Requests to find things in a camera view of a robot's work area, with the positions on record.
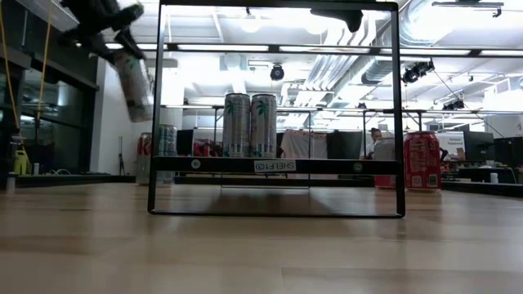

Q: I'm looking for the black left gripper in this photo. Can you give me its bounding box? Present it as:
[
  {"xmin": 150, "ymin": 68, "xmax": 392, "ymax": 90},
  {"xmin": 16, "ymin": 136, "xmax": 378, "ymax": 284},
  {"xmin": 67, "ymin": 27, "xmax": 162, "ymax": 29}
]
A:
[{"xmin": 56, "ymin": 0, "xmax": 146, "ymax": 61}]

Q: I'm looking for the tall silver palm-print can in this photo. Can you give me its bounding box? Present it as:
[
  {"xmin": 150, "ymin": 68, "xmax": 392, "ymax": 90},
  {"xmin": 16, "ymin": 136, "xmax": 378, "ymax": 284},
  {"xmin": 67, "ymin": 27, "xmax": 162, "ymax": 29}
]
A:
[
  {"xmin": 249, "ymin": 93, "xmax": 278, "ymax": 159},
  {"xmin": 221, "ymin": 92, "xmax": 252, "ymax": 158},
  {"xmin": 113, "ymin": 51, "xmax": 154, "ymax": 123}
]

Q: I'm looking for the blue silver energy drink can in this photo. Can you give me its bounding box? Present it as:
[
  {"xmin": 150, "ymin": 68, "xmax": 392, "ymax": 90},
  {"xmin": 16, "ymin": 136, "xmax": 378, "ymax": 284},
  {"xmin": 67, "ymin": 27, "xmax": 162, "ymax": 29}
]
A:
[{"xmin": 153, "ymin": 123, "xmax": 179, "ymax": 185}]

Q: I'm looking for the wooden shelf with black frame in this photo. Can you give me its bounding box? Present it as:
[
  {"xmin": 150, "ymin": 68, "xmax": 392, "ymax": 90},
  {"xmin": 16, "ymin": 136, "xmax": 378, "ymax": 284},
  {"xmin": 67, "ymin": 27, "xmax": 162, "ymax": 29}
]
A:
[{"xmin": 146, "ymin": 0, "xmax": 406, "ymax": 219}]

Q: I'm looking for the red cola can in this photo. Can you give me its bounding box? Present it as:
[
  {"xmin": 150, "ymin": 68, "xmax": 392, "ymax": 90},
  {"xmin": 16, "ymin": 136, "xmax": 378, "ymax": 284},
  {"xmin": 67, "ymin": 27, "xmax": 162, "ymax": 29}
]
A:
[{"xmin": 403, "ymin": 131, "xmax": 442, "ymax": 192}]

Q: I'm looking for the black ceiling spotlight cluster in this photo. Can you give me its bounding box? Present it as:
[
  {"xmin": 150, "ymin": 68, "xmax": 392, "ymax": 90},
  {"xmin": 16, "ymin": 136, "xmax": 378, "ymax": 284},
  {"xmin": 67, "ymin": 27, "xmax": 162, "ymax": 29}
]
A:
[
  {"xmin": 401, "ymin": 59, "xmax": 436, "ymax": 85},
  {"xmin": 440, "ymin": 99, "xmax": 467, "ymax": 112}
]

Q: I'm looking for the person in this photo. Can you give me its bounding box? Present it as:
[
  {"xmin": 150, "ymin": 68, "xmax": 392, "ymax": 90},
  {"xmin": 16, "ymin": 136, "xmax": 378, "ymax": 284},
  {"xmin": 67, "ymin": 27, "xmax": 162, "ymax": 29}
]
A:
[{"xmin": 359, "ymin": 127, "xmax": 383, "ymax": 160}]

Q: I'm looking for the thin black stand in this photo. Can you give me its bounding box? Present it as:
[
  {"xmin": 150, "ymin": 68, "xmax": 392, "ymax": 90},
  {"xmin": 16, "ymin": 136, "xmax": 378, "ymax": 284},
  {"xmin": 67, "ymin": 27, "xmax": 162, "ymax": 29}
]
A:
[{"xmin": 117, "ymin": 136, "xmax": 126, "ymax": 176}]

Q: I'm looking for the black computer monitor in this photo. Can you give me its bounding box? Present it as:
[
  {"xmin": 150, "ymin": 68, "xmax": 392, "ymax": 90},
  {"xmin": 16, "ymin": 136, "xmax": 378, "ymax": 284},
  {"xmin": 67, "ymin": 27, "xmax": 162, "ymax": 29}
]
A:
[
  {"xmin": 493, "ymin": 136, "xmax": 523, "ymax": 167},
  {"xmin": 463, "ymin": 130, "xmax": 495, "ymax": 163},
  {"xmin": 177, "ymin": 129, "xmax": 194, "ymax": 158}
]

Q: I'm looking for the black partition panel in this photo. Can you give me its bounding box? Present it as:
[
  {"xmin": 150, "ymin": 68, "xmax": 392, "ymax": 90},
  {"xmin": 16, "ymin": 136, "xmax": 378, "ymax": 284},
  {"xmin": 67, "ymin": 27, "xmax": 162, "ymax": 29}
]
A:
[{"xmin": 326, "ymin": 130, "xmax": 364, "ymax": 160}]

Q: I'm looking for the silver diet cola can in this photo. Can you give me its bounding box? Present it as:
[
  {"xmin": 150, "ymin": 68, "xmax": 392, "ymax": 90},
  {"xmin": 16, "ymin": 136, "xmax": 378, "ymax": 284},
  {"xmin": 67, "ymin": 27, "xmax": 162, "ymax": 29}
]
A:
[{"xmin": 136, "ymin": 131, "xmax": 153, "ymax": 186}]

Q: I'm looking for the white dotted cloth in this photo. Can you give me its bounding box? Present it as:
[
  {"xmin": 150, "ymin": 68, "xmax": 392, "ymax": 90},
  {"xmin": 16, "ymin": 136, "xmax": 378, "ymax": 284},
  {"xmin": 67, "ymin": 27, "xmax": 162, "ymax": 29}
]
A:
[{"xmin": 279, "ymin": 129, "xmax": 329, "ymax": 160}]

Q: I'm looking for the red and white box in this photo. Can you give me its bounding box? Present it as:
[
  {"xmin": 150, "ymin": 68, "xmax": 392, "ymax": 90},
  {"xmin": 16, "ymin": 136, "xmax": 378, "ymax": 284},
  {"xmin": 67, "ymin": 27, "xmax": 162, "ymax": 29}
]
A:
[{"xmin": 192, "ymin": 138, "xmax": 224, "ymax": 158}]

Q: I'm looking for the white sign board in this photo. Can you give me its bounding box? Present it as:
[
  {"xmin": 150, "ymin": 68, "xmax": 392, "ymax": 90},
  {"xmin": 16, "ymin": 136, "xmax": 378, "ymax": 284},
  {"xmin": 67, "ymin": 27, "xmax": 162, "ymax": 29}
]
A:
[{"xmin": 435, "ymin": 131, "xmax": 466, "ymax": 161}]

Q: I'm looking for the yellow plastic container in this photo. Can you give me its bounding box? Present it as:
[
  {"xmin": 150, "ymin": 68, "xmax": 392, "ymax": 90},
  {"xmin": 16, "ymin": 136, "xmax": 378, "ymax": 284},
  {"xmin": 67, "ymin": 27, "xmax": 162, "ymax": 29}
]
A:
[{"xmin": 13, "ymin": 149, "xmax": 30, "ymax": 176}]

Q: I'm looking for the silver ventilation duct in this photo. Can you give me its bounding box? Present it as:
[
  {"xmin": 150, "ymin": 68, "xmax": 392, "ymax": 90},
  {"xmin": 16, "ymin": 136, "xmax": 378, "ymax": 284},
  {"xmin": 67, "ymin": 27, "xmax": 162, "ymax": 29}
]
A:
[{"xmin": 359, "ymin": 0, "xmax": 454, "ymax": 85}]

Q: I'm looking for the yellow hanging cord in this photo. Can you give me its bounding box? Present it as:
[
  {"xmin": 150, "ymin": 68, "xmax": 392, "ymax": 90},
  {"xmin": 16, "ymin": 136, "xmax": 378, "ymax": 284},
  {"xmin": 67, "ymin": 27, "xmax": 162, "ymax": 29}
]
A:
[
  {"xmin": 35, "ymin": 0, "xmax": 55, "ymax": 122},
  {"xmin": 0, "ymin": 0, "xmax": 22, "ymax": 142}
]

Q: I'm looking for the dark ceiling rail fixture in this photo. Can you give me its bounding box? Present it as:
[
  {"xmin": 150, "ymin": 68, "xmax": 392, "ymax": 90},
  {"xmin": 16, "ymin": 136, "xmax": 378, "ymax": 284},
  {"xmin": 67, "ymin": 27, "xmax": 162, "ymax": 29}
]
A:
[{"xmin": 431, "ymin": 0, "xmax": 506, "ymax": 18}]

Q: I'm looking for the black table frame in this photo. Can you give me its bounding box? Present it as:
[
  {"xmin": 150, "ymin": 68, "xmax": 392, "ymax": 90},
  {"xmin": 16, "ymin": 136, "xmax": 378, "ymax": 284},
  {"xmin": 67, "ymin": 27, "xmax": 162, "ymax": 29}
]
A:
[{"xmin": 14, "ymin": 172, "xmax": 523, "ymax": 199}]

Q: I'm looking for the white cylinder post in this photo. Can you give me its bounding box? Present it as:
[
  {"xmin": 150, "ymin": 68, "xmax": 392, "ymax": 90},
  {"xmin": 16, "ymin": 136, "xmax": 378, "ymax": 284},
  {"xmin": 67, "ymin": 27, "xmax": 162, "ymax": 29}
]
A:
[{"xmin": 4, "ymin": 171, "xmax": 17, "ymax": 195}]

